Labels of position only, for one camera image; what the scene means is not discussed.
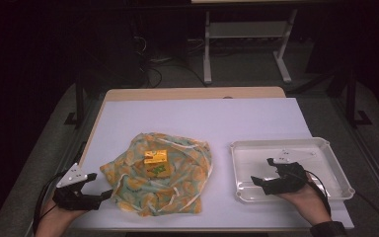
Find person's left hand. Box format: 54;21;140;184
37;198;87;237

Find yellow carton box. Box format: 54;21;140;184
143;149;176;179

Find white table mat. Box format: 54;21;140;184
70;97;355;230

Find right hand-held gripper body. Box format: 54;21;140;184
262;149;311;197

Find white plastic tray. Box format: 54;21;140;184
229;136;356;203

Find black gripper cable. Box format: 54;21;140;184
303;169;379;237
32;170;67;235

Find orange and green patterned cloth bag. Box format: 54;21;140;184
100;131;214;218

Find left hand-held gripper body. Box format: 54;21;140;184
52;162;102;211

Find white metal table frame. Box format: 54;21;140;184
202;9;299;86

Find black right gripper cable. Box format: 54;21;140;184
303;169;379;237

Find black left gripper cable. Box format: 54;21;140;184
32;170;67;235

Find black wrist sleeve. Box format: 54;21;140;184
309;220;348;237

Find black metal stand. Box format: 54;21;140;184
344;67;373;128
63;73;87;128

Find black floor cables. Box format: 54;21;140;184
131;34;209;89

